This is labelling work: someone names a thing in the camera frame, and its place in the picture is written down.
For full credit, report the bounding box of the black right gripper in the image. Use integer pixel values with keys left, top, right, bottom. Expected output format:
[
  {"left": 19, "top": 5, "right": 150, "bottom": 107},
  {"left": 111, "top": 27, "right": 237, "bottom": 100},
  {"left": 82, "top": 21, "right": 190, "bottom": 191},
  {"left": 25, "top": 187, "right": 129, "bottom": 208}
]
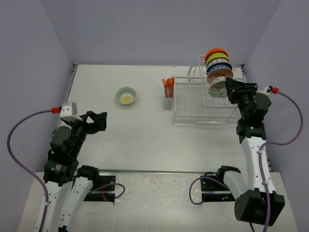
[{"left": 225, "top": 78, "right": 258, "bottom": 119}]

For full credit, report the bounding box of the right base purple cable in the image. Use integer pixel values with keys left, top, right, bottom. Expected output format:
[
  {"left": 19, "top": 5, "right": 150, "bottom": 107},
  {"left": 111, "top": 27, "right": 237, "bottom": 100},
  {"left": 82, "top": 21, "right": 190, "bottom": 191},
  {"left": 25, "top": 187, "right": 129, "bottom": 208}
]
[{"left": 189, "top": 176, "right": 230, "bottom": 205}]

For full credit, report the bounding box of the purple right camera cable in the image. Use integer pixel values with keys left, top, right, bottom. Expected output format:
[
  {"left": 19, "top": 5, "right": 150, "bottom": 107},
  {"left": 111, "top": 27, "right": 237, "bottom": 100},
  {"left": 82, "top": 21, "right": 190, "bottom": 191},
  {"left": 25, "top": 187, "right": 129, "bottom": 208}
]
[{"left": 248, "top": 87, "right": 304, "bottom": 232}]

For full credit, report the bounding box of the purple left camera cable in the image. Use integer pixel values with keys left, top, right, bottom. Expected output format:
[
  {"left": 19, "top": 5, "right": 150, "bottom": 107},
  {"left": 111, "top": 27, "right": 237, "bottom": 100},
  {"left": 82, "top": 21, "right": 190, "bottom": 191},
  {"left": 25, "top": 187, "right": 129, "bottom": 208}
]
[{"left": 6, "top": 108, "right": 63, "bottom": 232}]

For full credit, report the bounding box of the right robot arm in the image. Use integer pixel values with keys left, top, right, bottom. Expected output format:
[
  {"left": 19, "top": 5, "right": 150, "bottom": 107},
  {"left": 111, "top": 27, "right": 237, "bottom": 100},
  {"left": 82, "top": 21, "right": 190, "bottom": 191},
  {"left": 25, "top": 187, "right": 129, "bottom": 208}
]
[{"left": 215, "top": 78, "right": 285, "bottom": 231}]

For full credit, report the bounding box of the orange plastic spoon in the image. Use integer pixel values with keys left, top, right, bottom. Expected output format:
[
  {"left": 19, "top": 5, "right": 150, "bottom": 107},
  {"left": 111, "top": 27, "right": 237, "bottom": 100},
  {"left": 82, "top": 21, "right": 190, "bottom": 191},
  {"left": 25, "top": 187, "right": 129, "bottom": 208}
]
[{"left": 166, "top": 77, "right": 174, "bottom": 98}]

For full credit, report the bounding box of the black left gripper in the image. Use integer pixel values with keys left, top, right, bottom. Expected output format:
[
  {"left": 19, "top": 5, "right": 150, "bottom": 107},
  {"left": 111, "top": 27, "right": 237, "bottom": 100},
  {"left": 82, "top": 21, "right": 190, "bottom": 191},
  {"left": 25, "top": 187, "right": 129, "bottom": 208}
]
[{"left": 65, "top": 110, "right": 107, "bottom": 157}]

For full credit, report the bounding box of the white cutlery holder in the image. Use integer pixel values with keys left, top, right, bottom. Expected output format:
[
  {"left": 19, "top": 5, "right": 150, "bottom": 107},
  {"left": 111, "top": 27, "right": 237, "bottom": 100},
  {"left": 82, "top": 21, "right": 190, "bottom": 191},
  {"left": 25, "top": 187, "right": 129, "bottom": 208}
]
[{"left": 164, "top": 87, "right": 174, "bottom": 109}]

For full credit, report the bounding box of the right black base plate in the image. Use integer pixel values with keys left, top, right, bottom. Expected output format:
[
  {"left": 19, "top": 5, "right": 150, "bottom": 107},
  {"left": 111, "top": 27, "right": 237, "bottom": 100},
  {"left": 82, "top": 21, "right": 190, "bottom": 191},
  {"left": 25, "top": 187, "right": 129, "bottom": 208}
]
[{"left": 200, "top": 179, "right": 235, "bottom": 202}]

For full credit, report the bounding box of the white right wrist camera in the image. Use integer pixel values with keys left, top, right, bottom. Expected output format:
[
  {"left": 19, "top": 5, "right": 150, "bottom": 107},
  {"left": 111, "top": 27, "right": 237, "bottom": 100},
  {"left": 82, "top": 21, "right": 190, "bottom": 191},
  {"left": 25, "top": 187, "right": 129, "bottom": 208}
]
[{"left": 256, "top": 85, "right": 279, "bottom": 96}]

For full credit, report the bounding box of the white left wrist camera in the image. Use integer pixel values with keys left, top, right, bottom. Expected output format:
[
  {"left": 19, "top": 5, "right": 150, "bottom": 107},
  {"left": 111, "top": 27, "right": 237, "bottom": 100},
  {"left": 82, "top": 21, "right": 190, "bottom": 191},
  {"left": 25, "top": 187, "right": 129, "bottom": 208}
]
[{"left": 59, "top": 102, "right": 82, "bottom": 121}]

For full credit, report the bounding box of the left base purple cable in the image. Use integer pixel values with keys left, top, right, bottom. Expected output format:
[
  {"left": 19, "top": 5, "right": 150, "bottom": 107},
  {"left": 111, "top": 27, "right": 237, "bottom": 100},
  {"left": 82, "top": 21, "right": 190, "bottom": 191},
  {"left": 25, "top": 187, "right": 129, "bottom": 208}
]
[{"left": 89, "top": 183, "right": 126, "bottom": 199}]

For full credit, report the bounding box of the yellow blue sun bowl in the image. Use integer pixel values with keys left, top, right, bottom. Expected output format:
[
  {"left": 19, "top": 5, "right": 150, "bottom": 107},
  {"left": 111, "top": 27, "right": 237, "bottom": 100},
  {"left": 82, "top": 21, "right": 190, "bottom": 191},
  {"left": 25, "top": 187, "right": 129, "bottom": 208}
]
[{"left": 115, "top": 87, "right": 137, "bottom": 105}]

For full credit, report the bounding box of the purple camera cable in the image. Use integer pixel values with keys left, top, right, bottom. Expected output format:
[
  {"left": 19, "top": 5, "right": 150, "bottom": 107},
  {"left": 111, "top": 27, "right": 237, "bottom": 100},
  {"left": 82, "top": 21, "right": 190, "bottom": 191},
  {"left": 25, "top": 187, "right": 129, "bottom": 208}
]
[
  {"left": 248, "top": 87, "right": 304, "bottom": 232},
  {"left": 6, "top": 108, "right": 63, "bottom": 232}
]

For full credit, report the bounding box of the orange plastic fork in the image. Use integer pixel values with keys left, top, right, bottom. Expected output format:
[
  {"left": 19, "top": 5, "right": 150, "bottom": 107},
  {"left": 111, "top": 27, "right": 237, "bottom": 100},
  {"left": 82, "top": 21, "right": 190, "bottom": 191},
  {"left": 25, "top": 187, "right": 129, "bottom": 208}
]
[{"left": 162, "top": 79, "right": 169, "bottom": 98}]

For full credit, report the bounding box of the floral orange flower bowl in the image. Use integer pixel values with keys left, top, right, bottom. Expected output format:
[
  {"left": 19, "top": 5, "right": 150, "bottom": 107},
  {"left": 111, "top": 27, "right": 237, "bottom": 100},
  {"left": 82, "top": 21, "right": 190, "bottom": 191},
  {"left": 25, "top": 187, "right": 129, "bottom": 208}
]
[{"left": 208, "top": 76, "right": 227, "bottom": 98}]

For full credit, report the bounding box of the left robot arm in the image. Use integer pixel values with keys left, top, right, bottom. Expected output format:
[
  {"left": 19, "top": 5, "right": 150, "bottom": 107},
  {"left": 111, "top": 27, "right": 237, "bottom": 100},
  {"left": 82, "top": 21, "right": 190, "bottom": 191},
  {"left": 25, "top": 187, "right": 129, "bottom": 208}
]
[{"left": 34, "top": 111, "right": 108, "bottom": 232}]

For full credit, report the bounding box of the red patterned bowl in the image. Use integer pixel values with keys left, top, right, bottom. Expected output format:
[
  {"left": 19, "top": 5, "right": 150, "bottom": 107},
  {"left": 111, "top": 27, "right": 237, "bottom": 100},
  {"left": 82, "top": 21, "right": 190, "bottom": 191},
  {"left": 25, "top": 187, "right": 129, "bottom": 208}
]
[{"left": 207, "top": 68, "right": 234, "bottom": 84}]

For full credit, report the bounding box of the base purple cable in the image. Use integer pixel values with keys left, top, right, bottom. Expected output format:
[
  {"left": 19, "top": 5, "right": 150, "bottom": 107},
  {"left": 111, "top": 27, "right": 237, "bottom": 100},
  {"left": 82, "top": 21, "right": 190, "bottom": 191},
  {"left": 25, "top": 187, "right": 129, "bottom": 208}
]
[
  {"left": 89, "top": 183, "right": 126, "bottom": 199},
  {"left": 189, "top": 176, "right": 230, "bottom": 205}
]

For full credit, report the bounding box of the yellow-green bowl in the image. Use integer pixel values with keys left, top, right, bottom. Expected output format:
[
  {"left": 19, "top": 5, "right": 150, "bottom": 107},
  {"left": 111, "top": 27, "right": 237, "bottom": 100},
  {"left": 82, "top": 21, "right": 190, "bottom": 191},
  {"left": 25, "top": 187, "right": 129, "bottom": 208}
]
[{"left": 205, "top": 52, "right": 230, "bottom": 66}]

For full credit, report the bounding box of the blue zigzag bowl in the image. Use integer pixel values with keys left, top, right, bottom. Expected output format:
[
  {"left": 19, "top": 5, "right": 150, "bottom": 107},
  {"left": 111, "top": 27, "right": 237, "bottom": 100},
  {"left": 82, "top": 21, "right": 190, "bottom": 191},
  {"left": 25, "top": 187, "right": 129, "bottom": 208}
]
[{"left": 206, "top": 62, "right": 233, "bottom": 75}]

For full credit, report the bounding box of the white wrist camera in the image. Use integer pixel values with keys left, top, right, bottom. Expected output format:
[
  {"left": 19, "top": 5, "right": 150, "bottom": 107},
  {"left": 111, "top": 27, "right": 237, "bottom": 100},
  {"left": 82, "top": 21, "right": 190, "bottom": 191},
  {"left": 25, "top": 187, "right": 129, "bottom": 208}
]
[
  {"left": 59, "top": 102, "right": 82, "bottom": 121},
  {"left": 256, "top": 85, "right": 279, "bottom": 96}
]

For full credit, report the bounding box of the white wire dish rack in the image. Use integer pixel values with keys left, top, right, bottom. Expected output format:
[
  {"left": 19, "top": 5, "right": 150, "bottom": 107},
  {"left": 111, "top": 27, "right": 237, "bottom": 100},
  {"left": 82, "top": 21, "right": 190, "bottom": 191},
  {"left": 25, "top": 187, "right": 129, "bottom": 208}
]
[{"left": 172, "top": 56, "right": 240, "bottom": 127}]

